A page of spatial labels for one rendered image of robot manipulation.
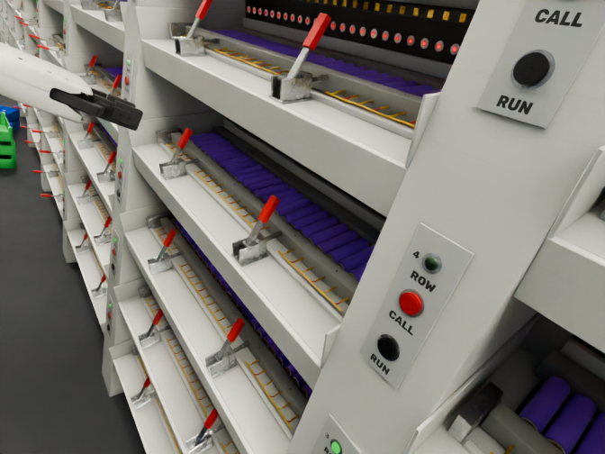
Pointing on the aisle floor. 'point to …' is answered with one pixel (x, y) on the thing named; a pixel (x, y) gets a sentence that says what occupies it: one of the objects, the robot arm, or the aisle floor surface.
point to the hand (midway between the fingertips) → (121, 112)
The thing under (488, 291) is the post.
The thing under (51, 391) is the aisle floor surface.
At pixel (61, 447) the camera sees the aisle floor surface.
